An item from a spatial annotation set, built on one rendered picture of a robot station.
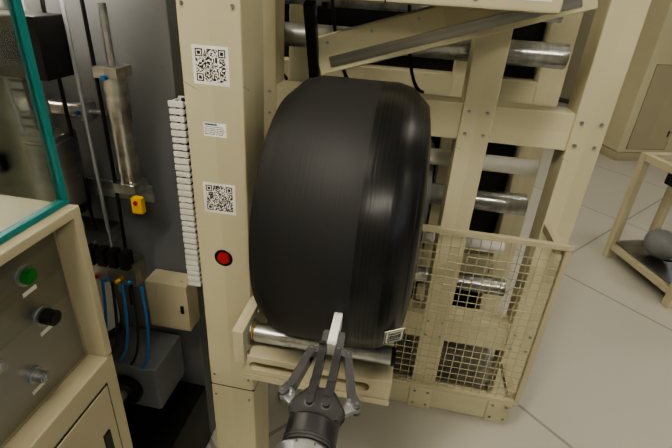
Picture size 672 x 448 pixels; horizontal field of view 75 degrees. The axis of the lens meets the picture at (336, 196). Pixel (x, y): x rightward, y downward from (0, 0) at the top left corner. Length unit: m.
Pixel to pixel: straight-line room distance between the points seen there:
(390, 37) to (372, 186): 0.58
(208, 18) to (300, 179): 0.36
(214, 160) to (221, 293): 0.36
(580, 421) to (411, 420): 0.75
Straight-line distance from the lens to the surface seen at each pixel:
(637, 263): 3.53
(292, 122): 0.80
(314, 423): 0.67
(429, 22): 1.22
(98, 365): 1.13
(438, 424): 2.15
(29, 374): 1.04
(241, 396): 1.40
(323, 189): 0.73
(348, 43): 1.23
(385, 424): 2.10
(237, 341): 1.07
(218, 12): 0.90
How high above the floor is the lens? 1.67
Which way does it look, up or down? 26 degrees down
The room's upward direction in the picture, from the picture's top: 4 degrees clockwise
